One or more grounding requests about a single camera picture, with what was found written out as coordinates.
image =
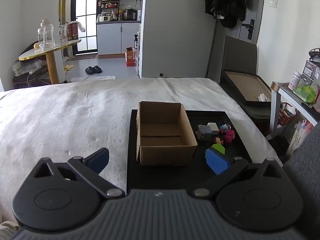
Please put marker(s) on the small blue red toy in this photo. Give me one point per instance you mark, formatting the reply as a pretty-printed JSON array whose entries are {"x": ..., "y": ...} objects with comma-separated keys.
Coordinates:
[{"x": 223, "y": 128}]

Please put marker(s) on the red basket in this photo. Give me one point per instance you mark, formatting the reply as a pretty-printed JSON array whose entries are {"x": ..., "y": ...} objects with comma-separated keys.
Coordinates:
[{"x": 287, "y": 115}]

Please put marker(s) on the glass panel door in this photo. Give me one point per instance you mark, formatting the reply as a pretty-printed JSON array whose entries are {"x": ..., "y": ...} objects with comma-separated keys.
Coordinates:
[{"x": 86, "y": 17}]

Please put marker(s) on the white power strip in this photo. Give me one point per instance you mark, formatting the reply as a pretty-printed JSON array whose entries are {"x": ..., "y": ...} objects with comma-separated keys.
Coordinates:
[{"x": 26, "y": 67}]

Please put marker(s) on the white side table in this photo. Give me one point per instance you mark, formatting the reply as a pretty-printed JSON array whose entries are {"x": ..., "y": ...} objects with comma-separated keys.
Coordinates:
[{"x": 295, "y": 105}]

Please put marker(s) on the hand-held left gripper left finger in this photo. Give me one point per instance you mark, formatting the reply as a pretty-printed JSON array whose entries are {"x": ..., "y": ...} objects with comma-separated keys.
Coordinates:
[{"x": 100, "y": 158}]

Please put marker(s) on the clear glass jar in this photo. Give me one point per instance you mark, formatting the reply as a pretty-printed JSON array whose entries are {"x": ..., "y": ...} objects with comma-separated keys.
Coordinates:
[{"x": 46, "y": 36}]

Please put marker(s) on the brown doormat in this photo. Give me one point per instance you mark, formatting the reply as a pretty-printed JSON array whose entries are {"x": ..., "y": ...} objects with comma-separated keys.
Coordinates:
[{"x": 83, "y": 56}]

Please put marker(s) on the orange carton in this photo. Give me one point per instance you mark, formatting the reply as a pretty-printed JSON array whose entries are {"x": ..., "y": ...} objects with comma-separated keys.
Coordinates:
[{"x": 130, "y": 57}]

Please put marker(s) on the white pill bottle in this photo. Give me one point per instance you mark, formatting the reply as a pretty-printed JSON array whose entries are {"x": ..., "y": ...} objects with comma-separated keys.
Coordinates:
[{"x": 295, "y": 80}]

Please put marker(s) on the cardboard box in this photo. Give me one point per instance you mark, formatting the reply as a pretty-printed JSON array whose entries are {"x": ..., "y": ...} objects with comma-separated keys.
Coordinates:
[{"x": 165, "y": 155}]

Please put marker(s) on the black door lock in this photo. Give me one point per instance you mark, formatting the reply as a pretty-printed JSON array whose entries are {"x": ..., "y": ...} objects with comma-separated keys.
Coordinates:
[{"x": 250, "y": 28}]

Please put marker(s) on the pink toy figure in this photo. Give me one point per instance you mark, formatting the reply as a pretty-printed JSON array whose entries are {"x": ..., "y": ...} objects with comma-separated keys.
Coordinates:
[{"x": 229, "y": 135}]

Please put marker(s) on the spray bottle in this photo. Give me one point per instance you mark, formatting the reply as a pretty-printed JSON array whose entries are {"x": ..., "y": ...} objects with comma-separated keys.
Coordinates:
[{"x": 136, "y": 41}]

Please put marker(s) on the white charger cube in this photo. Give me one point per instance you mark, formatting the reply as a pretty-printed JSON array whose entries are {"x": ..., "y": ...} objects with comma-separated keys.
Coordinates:
[{"x": 213, "y": 127}]

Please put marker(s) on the green block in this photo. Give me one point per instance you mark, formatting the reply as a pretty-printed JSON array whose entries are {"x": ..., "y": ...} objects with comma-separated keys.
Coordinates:
[{"x": 218, "y": 148}]

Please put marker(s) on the white light switch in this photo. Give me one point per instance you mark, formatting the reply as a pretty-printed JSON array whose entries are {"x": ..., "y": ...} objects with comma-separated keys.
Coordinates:
[{"x": 273, "y": 3}]

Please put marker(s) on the black framed cardboard tray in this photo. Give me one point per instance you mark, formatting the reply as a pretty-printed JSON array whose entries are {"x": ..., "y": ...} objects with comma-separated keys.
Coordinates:
[{"x": 247, "y": 85}]

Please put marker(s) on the red box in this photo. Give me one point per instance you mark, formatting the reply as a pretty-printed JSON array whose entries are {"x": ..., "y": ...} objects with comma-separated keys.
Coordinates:
[{"x": 73, "y": 31}]

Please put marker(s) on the hanging black jackets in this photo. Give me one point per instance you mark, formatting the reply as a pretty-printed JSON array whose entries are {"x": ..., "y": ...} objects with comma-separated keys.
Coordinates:
[{"x": 225, "y": 2}]

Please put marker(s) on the yellow round table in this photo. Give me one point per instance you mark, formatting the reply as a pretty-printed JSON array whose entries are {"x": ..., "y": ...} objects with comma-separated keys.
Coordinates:
[{"x": 50, "y": 51}]

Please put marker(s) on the grey fabric cushion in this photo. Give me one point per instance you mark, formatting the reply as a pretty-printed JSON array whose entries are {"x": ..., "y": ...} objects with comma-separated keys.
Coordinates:
[{"x": 305, "y": 160}]

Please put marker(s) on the green plastic bag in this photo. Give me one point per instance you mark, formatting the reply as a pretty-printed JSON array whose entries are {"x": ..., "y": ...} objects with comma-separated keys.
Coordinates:
[{"x": 306, "y": 93}]

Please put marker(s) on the white kitchen cabinet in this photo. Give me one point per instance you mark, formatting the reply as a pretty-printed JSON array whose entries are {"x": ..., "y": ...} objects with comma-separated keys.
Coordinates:
[{"x": 110, "y": 37}]

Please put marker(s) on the clear drawer organizer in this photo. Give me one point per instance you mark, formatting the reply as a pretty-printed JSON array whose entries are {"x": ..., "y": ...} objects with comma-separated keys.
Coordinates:
[{"x": 311, "y": 72}]

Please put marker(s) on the small brown-haired doll figure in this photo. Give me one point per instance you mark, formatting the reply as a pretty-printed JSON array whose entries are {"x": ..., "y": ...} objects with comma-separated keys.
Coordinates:
[{"x": 218, "y": 140}]

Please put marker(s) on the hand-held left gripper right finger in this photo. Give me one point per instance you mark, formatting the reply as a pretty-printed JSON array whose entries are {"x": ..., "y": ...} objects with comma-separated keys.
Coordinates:
[{"x": 217, "y": 162}]

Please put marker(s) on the pair of black slippers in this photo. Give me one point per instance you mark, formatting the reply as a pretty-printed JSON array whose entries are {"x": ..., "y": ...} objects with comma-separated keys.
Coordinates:
[{"x": 93, "y": 70}]

